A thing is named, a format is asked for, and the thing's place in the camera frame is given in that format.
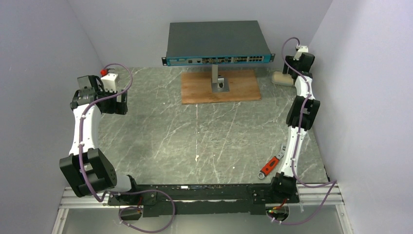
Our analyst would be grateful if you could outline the beige umbrella case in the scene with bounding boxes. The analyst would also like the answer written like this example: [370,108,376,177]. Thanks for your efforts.
[271,71,294,87]

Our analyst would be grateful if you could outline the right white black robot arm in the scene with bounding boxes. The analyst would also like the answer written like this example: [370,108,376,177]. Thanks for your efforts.
[272,52,320,202]

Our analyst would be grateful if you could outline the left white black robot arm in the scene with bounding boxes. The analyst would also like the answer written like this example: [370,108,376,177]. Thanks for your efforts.
[59,73,132,197]

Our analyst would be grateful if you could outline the wooden base board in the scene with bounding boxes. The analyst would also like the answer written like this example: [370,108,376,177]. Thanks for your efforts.
[181,70,262,104]

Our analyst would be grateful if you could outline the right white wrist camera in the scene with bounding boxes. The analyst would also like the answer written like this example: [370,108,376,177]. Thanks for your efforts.
[296,45,309,53]

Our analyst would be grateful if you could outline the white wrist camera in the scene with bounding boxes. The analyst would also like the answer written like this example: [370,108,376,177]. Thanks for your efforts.
[296,45,309,53]
[100,69,119,93]

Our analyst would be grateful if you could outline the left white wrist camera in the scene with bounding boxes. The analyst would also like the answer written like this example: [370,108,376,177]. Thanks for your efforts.
[100,69,119,93]

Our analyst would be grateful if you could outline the teal grey network switch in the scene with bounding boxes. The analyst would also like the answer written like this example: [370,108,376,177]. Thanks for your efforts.
[162,20,275,66]

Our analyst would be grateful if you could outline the grey metal stand post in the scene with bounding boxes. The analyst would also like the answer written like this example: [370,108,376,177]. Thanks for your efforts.
[211,64,229,93]

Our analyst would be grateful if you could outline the red handled adjustable wrench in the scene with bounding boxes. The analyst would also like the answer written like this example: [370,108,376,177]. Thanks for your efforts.
[257,144,286,179]

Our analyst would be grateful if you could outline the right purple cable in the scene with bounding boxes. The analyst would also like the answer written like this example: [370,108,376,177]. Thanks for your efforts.
[266,37,338,226]

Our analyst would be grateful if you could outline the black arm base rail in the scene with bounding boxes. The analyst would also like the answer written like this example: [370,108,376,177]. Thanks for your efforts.
[108,183,300,217]

